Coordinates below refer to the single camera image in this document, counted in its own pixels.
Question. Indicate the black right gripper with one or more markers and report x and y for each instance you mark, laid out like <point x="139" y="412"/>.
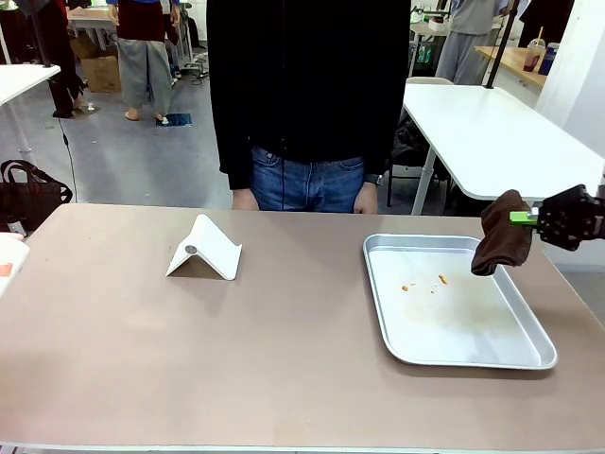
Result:
<point x="569" y="217"/>

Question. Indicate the dark brown cloth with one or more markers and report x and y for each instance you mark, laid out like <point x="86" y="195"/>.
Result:
<point x="503" y="236"/>

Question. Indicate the person's right forearm black sleeve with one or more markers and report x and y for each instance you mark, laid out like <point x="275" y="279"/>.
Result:
<point x="236" y="151"/>

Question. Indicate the person's left forearm black sleeve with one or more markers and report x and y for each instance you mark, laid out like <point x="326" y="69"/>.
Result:
<point x="383" y="142"/>

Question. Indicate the person's left hand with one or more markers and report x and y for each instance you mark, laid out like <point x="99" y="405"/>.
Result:
<point x="366" y="201"/>

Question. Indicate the person's right hand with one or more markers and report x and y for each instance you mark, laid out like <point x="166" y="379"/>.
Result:
<point x="246" y="199"/>

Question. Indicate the large white table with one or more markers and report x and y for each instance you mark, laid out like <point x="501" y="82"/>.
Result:
<point x="491" y="137"/>

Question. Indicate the silver metal tray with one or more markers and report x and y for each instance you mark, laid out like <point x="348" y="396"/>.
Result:
<point x="454" y="307"/>

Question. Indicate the black chair under table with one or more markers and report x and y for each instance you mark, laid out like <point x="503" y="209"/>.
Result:
<point x="416" y="146"/>

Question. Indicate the wooden top table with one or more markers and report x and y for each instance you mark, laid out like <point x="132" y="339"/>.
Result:
<point x="515" y="66"/>

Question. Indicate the dark wristwatch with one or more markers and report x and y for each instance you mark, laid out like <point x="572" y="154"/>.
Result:
<point x="373" y="179"/>

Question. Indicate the blue tumbler cup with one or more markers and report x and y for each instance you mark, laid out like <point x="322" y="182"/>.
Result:
<point x="548" y="59"/>

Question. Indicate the plastic cup red drink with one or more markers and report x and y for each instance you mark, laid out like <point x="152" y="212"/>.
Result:
<point x="533" y="54"/>

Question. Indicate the person in grey sweatsuit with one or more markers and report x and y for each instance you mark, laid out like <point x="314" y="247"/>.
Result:
<point x="470" y="38"/>

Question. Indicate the green lit device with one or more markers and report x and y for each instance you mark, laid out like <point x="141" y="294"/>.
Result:
<point x="426" y="55"/>

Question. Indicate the person in black sweater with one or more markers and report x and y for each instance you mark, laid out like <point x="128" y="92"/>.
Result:
<point x="307" y="94"/>

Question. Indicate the white folded stand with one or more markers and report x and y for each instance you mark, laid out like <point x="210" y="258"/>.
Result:
<point x="208" y="255"/>

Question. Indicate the person in grey wide trousers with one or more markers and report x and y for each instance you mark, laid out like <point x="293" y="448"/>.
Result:
<point x="144" y="61"/>

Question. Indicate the cardboard box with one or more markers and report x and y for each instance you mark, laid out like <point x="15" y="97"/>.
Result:
<point x="99" y="66"/>

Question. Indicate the person in dark long clothes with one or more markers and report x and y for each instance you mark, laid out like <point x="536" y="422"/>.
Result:
<point x="61" y="57"/>

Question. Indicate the black handbag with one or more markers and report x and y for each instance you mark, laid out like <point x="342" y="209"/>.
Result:
<point x="28" y="194"/>

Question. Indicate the white side table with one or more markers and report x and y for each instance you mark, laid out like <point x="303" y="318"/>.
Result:
<point x="23" y="82"/>

